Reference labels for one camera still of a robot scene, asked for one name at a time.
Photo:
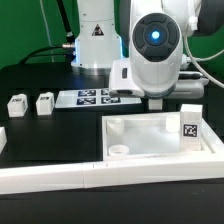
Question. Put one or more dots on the white plate with fiducial tags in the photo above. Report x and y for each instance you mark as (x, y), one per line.
(90, 98)

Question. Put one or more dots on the white square table top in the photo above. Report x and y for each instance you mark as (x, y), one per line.
(153, 135)

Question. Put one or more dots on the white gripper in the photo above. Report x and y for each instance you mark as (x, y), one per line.
(189, 85)

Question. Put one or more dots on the white L-shaped obstacle fence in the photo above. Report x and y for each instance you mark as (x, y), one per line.
(205, 164)

